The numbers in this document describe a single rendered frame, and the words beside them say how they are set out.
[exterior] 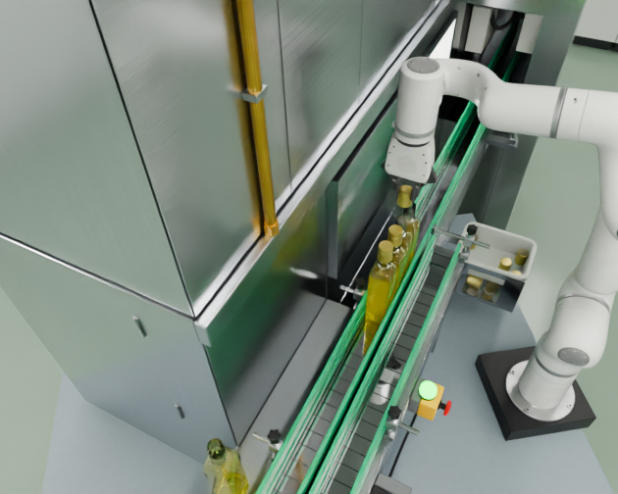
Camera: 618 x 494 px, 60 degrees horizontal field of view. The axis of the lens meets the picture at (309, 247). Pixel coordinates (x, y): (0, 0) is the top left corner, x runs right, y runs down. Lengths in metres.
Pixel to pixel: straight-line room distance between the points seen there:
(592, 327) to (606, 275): 0.15
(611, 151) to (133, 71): 0.80
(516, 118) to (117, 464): 1.36
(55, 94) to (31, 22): 0.09
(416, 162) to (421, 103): 0.15
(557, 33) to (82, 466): 2.04
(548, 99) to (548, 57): 1.14
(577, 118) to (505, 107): 0.12
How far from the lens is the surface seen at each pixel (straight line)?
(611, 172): 1.09
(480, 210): 2.65
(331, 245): 1.33
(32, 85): 0.71
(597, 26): 5.14
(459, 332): 1.86
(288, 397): 1.36
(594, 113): 1.05
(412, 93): 1.09
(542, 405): 1.69
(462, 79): 1.18
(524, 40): 2.29
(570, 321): 1.37
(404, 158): 1.20
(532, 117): 1.06
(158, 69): 0.63
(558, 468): 1.73
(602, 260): 1.24
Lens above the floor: 2.27
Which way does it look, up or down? 48 degrees down
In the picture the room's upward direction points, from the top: 3 degrees counter-clockwise
